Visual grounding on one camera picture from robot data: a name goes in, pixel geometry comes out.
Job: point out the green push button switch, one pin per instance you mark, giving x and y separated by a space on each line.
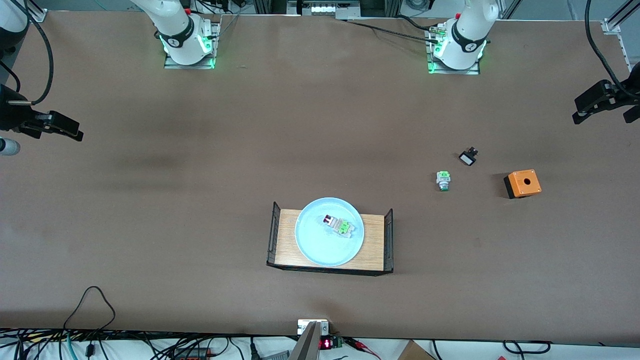
443 177

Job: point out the red digit display module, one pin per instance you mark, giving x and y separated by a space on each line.
326 344

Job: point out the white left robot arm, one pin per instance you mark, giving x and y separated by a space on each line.
470 30

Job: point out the aluminium frame profile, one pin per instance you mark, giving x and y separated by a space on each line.
35 12
612 25

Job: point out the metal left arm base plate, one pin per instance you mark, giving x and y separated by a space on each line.
450 72

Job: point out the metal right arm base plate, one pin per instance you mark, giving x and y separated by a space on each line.
172 66

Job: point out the grey metal camera post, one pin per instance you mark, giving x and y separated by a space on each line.
310 345

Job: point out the light blue plate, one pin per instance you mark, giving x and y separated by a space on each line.
325 247

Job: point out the orange button enclosure box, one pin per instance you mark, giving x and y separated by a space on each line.
525 184

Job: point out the black square push button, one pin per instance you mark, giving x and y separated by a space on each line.
467 159

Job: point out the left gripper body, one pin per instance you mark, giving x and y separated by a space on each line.
633 89

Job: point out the brown cardboard piece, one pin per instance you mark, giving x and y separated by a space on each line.
412 352

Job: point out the white green contact block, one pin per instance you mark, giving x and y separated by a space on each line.
340 226

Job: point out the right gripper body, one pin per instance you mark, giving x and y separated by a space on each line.
11 116

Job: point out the white power strip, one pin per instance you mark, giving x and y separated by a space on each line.
325 9

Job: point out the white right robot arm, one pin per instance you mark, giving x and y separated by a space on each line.
175 25

